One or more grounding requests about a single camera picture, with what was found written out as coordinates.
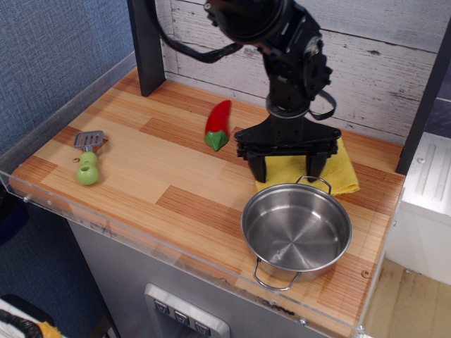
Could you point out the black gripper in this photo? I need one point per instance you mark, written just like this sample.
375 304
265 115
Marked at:
287 137

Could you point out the yellow cloth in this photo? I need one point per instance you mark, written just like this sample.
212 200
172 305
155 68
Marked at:
338 172

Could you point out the red toy chili pepper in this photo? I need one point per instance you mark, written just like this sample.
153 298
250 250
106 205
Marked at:
217 126

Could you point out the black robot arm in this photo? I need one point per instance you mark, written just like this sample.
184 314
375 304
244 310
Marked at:
290 43

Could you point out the stainless steel pot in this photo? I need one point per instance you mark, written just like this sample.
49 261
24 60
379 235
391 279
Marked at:
295 232

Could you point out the white side cabinet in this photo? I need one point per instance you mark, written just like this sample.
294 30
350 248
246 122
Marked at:
419 238

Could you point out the clear acrylic table guard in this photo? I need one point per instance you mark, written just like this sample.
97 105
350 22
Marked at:
165 193

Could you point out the silver dispenser button panel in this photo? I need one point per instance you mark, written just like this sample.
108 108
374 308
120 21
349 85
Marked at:
179 318

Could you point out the grey toy fridge cabinet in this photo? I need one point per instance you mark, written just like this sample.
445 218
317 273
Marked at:
122 273

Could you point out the yellow object bottom left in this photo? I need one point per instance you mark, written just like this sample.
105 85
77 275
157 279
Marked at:
49 331

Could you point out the dark right frame post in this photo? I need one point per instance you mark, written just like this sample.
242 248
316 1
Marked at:
427 101

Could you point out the dark frame post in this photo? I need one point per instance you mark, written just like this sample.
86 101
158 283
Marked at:
427 101
147 45

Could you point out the green handled toy spatula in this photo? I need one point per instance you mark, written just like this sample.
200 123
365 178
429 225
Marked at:
87 173

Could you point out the dark left frame post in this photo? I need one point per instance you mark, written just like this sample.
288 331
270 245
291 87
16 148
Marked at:
147 45

